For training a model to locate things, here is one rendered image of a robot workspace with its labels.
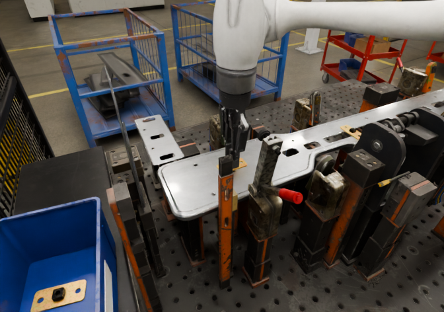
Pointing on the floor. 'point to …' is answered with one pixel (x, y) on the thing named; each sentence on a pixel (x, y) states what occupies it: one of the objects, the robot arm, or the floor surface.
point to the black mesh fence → (16, 87)
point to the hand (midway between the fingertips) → (232, 155)
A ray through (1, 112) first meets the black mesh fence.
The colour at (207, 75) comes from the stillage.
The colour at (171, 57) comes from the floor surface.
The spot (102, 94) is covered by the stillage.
